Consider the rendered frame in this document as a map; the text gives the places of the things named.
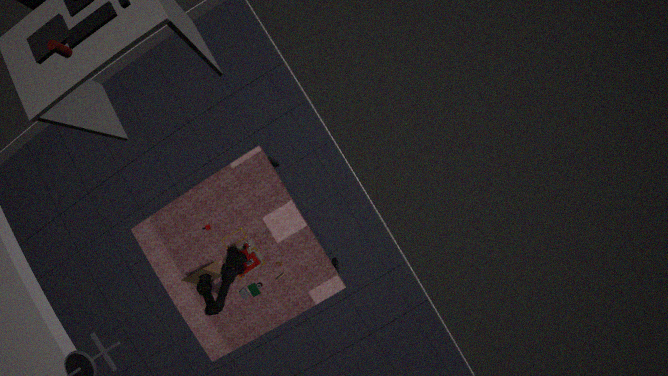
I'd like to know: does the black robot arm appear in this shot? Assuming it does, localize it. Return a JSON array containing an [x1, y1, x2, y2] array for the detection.
[[196, 250, 247, 316]]

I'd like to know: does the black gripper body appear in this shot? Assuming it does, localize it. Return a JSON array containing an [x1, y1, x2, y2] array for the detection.
[[226, 245, 245, 274]]

